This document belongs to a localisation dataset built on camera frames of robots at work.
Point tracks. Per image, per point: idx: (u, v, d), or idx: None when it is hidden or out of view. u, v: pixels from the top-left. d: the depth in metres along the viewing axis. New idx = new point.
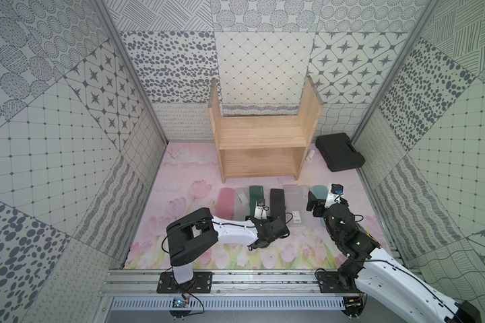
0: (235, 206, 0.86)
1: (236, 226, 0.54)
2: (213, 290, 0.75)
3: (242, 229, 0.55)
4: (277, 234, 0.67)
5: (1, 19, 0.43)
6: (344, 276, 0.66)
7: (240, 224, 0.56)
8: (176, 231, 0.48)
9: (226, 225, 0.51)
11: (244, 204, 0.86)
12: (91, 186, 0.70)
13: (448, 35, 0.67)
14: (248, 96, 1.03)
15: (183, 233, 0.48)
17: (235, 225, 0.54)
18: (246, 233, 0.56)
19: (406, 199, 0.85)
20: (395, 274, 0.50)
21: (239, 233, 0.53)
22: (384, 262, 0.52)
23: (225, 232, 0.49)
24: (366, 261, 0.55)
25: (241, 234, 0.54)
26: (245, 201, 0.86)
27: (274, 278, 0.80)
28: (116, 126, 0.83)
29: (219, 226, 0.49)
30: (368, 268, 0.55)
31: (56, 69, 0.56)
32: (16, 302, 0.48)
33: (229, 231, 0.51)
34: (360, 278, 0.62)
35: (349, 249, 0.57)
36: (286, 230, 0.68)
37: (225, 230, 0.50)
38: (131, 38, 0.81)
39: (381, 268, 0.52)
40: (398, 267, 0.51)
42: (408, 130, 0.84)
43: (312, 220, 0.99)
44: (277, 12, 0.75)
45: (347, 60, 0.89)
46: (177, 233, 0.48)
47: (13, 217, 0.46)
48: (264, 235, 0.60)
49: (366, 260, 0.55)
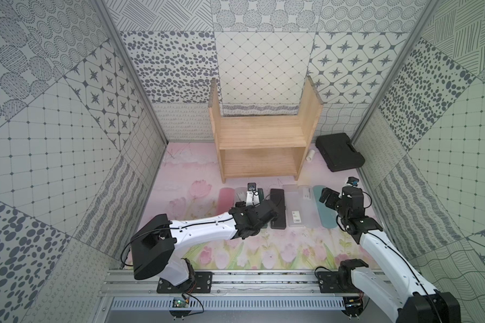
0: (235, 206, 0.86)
1: (204, 225, 0.50)
2: (213, 290, 0.75)
3: (211, 225, 0.50)
4: (263, 219, 0.61)
5: (1, 19, 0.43)
6: (341, 270, 0.68)
7: (210, 221, 0.51)
8: (137, 243, 0.45)
9: (190, 227, 0.47)
11: None
12: (91, 186, 0.70)
13: (448, 35, 0.67)
14: (248, 95, 1.03)
15: (143, 244, 0.45)
17: (202, 225, 0.49)
18: (217, 231, 0.51)
19: (407, 199, 0.85)
20: (385, 251, 0.50)
21: (207, 232, 0.49)
22: (378, 240, 0.53)
23: (188, 235, 0.46)
24: (362, 235, 0.57)
25: (211, 232, 0.49)
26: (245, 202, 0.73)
27: (274, 278, 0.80)
28: (116, 126, 0.83)
29: (181, 231, 0.46)
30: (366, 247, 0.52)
31: (56, 69, 0.56)
32: (16, 302, 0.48)
33: (194, 233, 0.47)
34: (358, 270, 0.63)
35: (351, 223, 0.61)
36: (277, 211, 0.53)
37: (190, 233, 0.46)
38: (131, 38, 0.81)
39: (374, 244, 0.53)
40: (389, 245, 0.52)
42: (408, 130, 0.84)
43: (312, 220, 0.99)
44: (277, 12, 0.75)
45: (347, 60, 0.89)
46: (137, 245, 0.45)
47: (13, 217, 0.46)
48: (248, 223, 0.56)
49: (362, 234, 0.57)
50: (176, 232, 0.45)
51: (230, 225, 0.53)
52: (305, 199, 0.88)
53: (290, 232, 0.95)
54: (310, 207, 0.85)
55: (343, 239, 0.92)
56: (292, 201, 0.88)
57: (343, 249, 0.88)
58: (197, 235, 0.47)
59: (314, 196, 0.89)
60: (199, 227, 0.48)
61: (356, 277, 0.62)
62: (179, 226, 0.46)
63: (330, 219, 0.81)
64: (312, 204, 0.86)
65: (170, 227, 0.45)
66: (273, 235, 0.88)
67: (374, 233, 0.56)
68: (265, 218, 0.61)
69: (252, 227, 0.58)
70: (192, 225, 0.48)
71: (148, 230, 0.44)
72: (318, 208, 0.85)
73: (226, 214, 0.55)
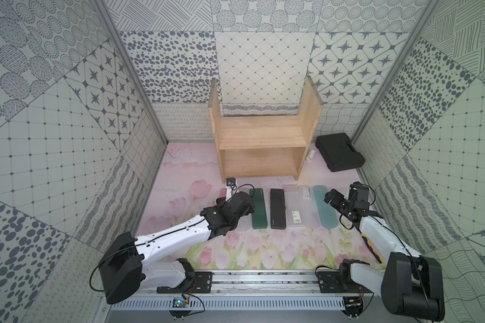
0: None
1: (174, 233, 0.48)
2: (213, 290, 0.75)
3: (182, 232, 0.49)
4: (237, 212, 0.61)
5: (1, 19, 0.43)
6: (342, 266, 0.68)
7: (180, 227, 0.50)
8: (105, 269, 0.43)
9: (159, 238, 0.46)
11: None
12: (91, 186, 0.70)
13: (448, 35, 0.67)
14: (249, 95, 1.03)
15: (112, 267, 0.44)
17: (171, 233, 0.48)
18: (190, 235, 0.50)
19: (407, 199, 0.85)
20: (380, 228, 0.54)
21: (178, 239, 0.48)
22: (376, 221, 0.58)
23: (158, 247, 0.45)
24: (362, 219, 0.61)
25: (182, 239, 0.48)
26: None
27: (274, 278, 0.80)
28: (116, 126, 0.83)
29: (149, 244, 0.44)
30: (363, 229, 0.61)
31: (56, 69, 0.56)
32: (16, 302, 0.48)
33: (163, 243, 0.46)
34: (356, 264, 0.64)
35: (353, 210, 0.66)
36: (250, 203, 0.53)
37: (159, 244, 0.45)
38: (131, 38, 0.81)
39: (371, 223, 0.57)
40: (385, 225, 0.56)
42: (408, 130, 0.84)
43: (312, 220, 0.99)
44: (277, 12, 0.75)
45: (347, 60, 0.89)
46: (105, 270, 0.43)
47: (13, 217, 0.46)
48: (221, 219, 0.56)
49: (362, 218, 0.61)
50: (142, 247, 0.43)
51: (203, 226, 0.53)
52: (305, 198, 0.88)
53: (290, 232, 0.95)
54: (310, 207, 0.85)
55: (343, 239, 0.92)
56: (292, 201, 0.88)
57: (343, 249, 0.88)
58: (168, 245, 0.46)
59: (314, 196, 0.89)
60: (168, 235, 0.47)
61: (353, 270, 0.63)
62: (145, 240, 0.45)
63: (330, 218, 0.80)
64: (312, 204, 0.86)
65: (134, 244, 0.43)
66: (273, 235, 0.88)
67: (374, 217, 0.60)
68: (238, 210, 0.61)
69: (228, 221, 0.60)
70: (161, 236, 0.47)
71: (113, 250, 0.42)
72: (318, 208, 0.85)
73: (197, 217, 0.54)
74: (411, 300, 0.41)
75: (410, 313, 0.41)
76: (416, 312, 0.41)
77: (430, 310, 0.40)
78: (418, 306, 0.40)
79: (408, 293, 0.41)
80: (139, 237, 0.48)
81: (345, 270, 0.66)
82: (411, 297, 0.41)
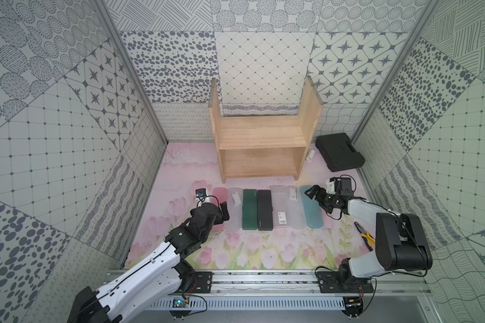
0: (229, 206, 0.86)
1: (139, 270, 0.47)
2: (213, 290, 0.75)
3: (146, 267, 0.48)
4: (205, 225, 0.60)
5: (1, 19, 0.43)
6: (342, 268, 0.68)
7: (145, 262, 0.49)
8: None
9: (123, 282, 0.45)
11: (237, 204, 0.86)
12: (91, 186, 0.70)
13: (448, 35, 0.67)
14: (249, 96, 1.03)
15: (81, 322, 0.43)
17: (136, 271, 0.47)
18: (156, 268, 0.49)
19: (406, 199, 0.85)
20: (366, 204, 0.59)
21: (145, 276, 0.47)
22: (358, 201, 0.63)
23: (124, 292, 0.44)
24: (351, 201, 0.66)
25: (148, 274, 0.47)
26: (238, 202, 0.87)
27: (274, 278, 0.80)
28: (116, 126, 0.83)
29: (112, 293, 0.43)
30: (355, 209, 0.64)
31: (56, 69, 0.56)
32: (16, 302, 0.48)
33: (128, 286, 0.44)
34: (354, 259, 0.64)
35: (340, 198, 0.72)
36: (215, 213, 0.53)
37: (124, 288, 0.44)
38: (131, 39, 0.81)
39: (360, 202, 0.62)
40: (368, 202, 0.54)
42: (408, 130, 0.84)
43: (298, 221, 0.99)
44: (277, 12, 0.75)
45: (347, 60, 0.89)
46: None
47: (13, 217, 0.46)
48: (190, 238, 0.56)
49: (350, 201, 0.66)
50: (106, 298, 0.42)
51: (168, 254, 0.52)
52: (292, 199, 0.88)
53: (290, 232, 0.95)
54: (298, 206, 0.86)
55: (343, 239, 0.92)
56: (278, 202, 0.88)
57: (343, 249, 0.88)
58: (135, 285, 0.45)
59: (301, 198, 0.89)
60: (133, 275, 0.46)
61: (353, 267, 0.63)
62: (108, 289, 0.43)
63: (316, 218, 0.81)
64: (300, 204, 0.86)
65: (96, 297, 0.42)
66: (273, 235, 0.88)
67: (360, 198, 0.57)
68: (205, 224, 0.60)
69: (198, 237, 0.59)
70: (126, 278, 0.46)
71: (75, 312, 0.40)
72: (304, 208, 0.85)
73: (162, 243, 0.53)
74: (402, 252, 0.45)
75: (403, 264, 0.44)
76: (408, 262, 0.44)
77: (422, 261, 0.44)
78: (410, 258, 0.44)
79: (398, 246, 0.46)
80: (102, 286, 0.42)
81: (345, 271, 0.66)
82: (401, 249, 0.45)
